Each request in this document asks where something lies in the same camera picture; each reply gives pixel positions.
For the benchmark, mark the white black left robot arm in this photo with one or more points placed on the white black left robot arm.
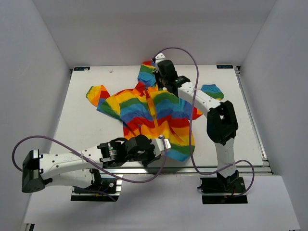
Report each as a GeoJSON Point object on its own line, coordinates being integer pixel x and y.
{"type": "Point", "coordinates": [82, 168]}

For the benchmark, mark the blue label left corner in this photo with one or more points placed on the blue label left corner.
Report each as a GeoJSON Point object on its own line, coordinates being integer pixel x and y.
{"type": "Point", "coordinates": [81, 68]}

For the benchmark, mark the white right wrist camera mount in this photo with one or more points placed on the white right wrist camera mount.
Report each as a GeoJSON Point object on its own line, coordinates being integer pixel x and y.
{"type": "Point", "coordinates": [159, 57]}

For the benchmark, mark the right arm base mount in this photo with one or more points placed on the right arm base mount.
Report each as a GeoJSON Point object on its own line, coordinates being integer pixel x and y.
{"type": "Point", "coordinates": [214, 192]}

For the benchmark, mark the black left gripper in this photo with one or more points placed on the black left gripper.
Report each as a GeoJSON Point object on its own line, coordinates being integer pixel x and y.
{"type": "Point", "coordinates": [151, 158]}

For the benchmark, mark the aluminium table front rail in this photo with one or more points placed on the aluminium table front rail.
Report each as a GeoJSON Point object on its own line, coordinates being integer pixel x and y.
{"type": "Point", "coordinates": [186, 170]}

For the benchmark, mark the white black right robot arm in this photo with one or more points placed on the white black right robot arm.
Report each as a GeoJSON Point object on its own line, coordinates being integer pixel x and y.
{"type": "Point", "coordinates": [221, 119]}

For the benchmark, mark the blue label corner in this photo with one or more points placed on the blue label corner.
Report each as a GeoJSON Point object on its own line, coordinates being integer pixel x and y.
{"type": "Point", "coordinates": [81, 68]}
{"type": "Point", "coordinates": [222, 66]}

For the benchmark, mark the rainbow striped kids jacket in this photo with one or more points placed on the rainbow striped kids jacket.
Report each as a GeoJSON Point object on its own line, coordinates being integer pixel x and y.
{"type": "Point", "coordinates": [149, 111]}

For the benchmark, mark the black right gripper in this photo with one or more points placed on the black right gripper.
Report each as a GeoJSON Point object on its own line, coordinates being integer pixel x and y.
{"type": "Point", "coordinates": [157, 74]}

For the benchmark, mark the blue label right corner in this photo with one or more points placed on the blue label right corner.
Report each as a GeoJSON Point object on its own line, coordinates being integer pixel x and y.
{"type": "Point", "coordinates": [222, 66]}

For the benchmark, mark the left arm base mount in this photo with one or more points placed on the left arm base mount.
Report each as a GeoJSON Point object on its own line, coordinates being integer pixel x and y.
{"type": "Point", "coordinates": [103, 188]}

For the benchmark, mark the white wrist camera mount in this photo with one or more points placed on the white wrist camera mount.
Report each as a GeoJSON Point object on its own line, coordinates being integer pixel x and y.
{"type": "Point", "coordinates": [161, 145]}
{"type": "Point", "coordinates": [159, 57]}

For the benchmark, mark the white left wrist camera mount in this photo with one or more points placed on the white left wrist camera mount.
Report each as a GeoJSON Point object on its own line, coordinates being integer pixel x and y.
{"type": "Point", "coordinates": [161, 145]}

